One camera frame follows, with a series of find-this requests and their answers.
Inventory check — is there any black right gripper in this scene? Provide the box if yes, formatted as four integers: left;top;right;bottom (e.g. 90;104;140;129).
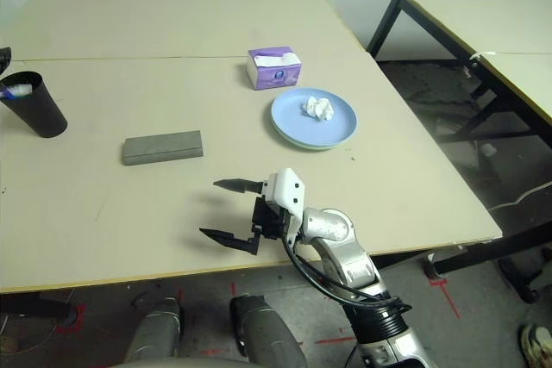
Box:
198;178;291;256

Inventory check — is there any grey glasses case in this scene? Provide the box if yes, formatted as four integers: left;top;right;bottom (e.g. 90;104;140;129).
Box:
121;128;204;167

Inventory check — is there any blue plate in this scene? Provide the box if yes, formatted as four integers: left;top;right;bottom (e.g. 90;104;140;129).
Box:
270;87;360;148

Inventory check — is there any white tissue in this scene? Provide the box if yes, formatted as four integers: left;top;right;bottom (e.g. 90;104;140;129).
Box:
300;95;336;122

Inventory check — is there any black plastic cup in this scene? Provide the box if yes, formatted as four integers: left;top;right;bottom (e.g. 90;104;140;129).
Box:
0;70;69;139

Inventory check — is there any green plate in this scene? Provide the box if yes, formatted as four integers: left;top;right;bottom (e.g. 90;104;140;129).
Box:
278;137;351;153

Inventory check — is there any grey robot right leg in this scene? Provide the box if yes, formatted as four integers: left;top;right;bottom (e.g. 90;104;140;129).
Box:
229;294;308;368

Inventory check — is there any grey robot leg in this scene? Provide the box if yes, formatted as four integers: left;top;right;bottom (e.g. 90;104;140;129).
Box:
229;294;308;368
124;297;185;363

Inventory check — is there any purple tissue pack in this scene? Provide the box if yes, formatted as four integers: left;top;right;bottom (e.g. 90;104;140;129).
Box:
248;45;301;92

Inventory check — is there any grey robot left leg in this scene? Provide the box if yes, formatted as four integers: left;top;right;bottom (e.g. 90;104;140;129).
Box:
124;297;185;363

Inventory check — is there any grey robot torso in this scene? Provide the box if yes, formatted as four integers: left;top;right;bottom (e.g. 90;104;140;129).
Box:
107;355;242;368

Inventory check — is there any white tie on side table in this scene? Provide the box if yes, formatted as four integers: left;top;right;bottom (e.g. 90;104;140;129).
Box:
464;49;499;78

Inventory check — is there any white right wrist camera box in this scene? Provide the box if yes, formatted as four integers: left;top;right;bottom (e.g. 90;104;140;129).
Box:
260;167;307;251

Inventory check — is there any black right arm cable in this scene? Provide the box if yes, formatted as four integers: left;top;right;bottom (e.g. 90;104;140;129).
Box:
282;236;413;311

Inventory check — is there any white floor cable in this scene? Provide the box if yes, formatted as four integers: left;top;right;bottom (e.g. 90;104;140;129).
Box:
486;181;552;214

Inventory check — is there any beige side table black frame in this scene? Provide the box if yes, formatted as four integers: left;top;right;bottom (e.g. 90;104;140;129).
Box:
366;0;552;145

